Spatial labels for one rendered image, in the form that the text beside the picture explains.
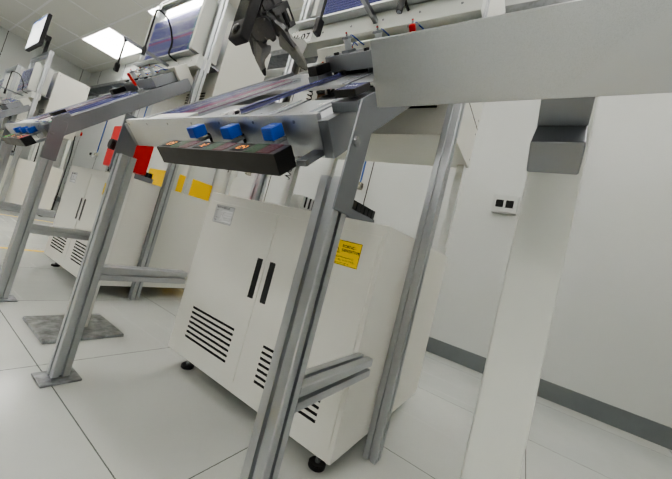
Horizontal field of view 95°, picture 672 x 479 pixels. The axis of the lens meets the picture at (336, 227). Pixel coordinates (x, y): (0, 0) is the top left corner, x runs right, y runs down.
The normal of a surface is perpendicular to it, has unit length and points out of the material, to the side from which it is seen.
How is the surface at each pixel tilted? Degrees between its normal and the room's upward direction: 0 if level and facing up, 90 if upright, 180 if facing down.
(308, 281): 90
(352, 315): 90
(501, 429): 90
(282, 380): 90
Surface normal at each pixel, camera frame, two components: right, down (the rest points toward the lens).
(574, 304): -0.51, -0.19
